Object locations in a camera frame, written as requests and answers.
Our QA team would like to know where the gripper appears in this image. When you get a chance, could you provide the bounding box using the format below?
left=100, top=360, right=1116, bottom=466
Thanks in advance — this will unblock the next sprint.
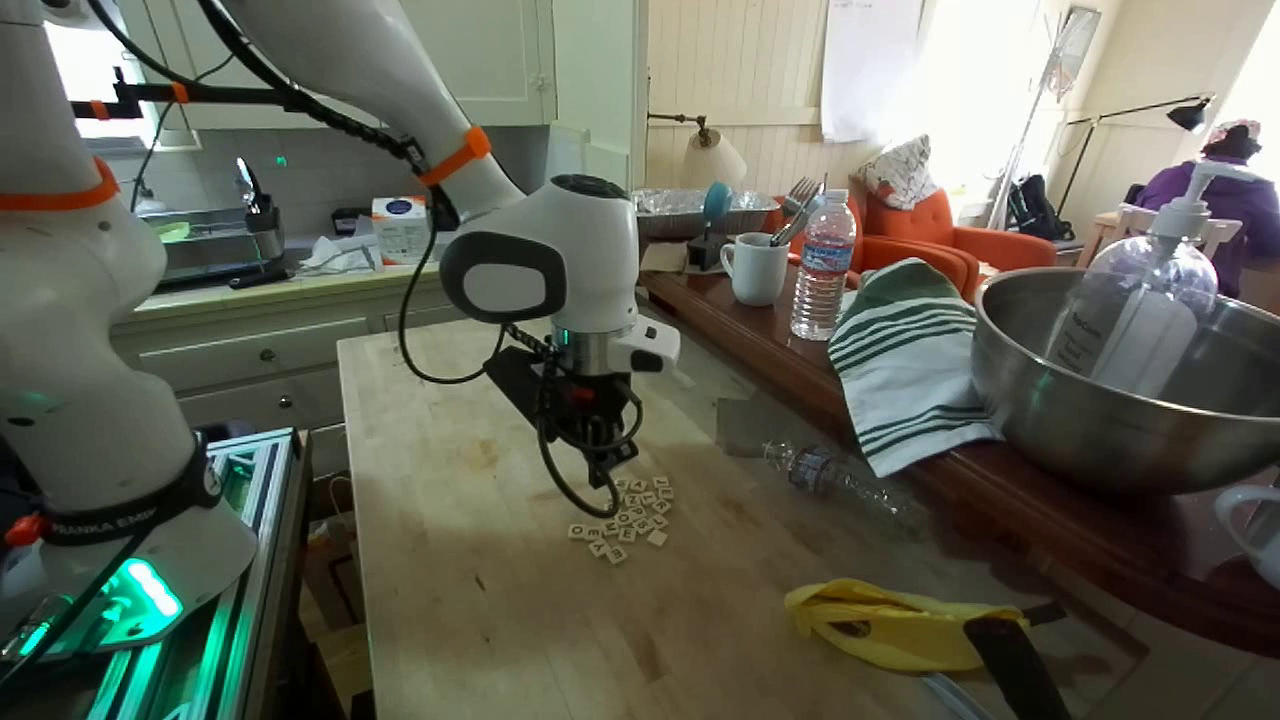
left=553, top=372, right=643, bottom=492

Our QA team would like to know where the heap of letter tiles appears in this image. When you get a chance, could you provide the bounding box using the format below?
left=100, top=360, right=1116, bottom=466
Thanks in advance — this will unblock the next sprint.
left=605, top=474, right=677, bottom=541

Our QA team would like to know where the crushed empty plastic bottle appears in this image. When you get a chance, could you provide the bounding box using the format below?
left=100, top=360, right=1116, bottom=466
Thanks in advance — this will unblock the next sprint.
left=763, top=440, right=933, bottom=533

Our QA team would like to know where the white mug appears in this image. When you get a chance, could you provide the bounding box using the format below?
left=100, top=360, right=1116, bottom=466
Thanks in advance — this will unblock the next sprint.
left=719, top=232, right=791, bottom=307

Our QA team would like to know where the foil tray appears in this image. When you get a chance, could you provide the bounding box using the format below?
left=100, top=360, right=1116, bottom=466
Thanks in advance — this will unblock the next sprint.
left=632, top=187, right=782, bottom=242

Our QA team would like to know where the blue dish brush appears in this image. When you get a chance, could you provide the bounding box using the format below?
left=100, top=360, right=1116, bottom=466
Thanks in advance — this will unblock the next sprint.
left=686, top=181, right=735, bottom=272

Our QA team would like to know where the clear plastic water bottle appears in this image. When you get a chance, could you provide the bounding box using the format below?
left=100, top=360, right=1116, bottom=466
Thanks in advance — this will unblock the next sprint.
left=789, top=189, right=859, bottom=342

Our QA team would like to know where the green striped white towel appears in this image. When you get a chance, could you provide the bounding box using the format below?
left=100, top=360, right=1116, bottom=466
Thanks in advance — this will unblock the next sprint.
left=827, top=258, right=1003, bottom=479

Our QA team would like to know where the white carton box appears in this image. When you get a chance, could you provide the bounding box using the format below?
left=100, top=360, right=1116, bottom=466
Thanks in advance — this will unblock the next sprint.
left=371, top=195, right=432, bottom=267

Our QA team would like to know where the bunch of metal forks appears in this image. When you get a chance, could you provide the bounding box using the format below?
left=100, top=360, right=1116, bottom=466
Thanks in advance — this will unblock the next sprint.
left=770, top=174, right=831, bottom=248

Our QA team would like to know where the yellow cloth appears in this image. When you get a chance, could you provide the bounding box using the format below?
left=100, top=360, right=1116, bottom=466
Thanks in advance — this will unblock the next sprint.
left=784, top=577, right=1032, bottom=674

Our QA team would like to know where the crumpled white cloth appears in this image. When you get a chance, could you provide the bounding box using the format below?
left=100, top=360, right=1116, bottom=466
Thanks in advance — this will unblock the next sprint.
left=295, top=234, right=383, bottom=278

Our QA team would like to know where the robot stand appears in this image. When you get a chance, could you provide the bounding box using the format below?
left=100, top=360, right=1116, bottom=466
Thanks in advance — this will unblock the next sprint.
left=0, top=428, right=313, bottom=720

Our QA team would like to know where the drawer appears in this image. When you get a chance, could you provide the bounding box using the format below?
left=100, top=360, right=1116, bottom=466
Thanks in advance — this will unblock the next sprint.
left=112, top=314, right=379, bottom=393

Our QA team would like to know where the patterned pillow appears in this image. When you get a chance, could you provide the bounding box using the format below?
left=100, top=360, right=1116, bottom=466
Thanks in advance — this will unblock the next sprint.
left=858, top=134, right=942, bottom=212

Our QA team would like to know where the orange armchair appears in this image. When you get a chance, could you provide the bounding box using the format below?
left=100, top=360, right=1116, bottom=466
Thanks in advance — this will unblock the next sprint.
left=776, top=184, right=1058, bottom=299

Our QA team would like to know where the utensil holder with knives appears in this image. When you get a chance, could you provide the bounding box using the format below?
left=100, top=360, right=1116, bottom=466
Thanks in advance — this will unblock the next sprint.
left=234, top=156, right=287, bottom=263

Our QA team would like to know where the brown wooden counter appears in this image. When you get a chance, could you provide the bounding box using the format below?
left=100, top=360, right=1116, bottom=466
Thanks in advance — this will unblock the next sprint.
left=638, top=266, right=1280, bottom=663

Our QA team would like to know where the white paper sheet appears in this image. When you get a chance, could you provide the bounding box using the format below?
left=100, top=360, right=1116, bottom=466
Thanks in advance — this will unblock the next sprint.
left=821, top=0, right=927, bottom=144

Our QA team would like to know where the large steel bowl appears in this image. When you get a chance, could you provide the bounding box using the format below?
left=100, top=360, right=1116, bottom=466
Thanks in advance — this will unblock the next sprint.
left=971, top=267, right=1280, bottom=497

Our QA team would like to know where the black bag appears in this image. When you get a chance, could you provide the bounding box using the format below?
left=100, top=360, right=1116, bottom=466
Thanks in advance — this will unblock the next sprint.
left=1006, top=174, right=1078, bottom=242

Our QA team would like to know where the clear pump soap bottle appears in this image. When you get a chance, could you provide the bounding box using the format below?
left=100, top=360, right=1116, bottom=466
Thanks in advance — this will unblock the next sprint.
left=1044, top=159, right=1263, bottom=399

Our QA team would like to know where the wooden chair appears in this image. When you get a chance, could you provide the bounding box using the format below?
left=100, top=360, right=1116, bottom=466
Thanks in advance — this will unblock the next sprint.
left=1076, top=203, right=1244, bottom=271

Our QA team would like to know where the white cup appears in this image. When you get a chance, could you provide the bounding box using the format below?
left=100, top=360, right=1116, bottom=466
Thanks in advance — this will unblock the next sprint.
left=1213, top=484, right=1280, bottom=593

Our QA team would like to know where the person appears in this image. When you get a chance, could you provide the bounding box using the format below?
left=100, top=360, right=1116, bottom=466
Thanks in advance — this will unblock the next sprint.
left=1132, top=119, right=1280, bottom=299

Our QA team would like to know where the black floor lamp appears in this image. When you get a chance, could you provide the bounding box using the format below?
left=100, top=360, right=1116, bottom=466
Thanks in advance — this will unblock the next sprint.
left=1054, top=94, right=1217, bottom=218

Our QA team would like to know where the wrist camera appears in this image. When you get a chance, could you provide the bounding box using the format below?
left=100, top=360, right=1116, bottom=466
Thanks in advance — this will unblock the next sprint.
left=484, top=346, right=561, bottom=433

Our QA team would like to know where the wall lamp with shade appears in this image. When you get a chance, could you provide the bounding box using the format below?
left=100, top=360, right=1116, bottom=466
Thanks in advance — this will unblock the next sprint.
left=647, top=111, right=749, bottom=192

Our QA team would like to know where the black handle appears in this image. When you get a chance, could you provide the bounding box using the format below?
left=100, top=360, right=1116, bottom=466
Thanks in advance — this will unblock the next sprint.
left=963, top=600, right=1073, bottom=720

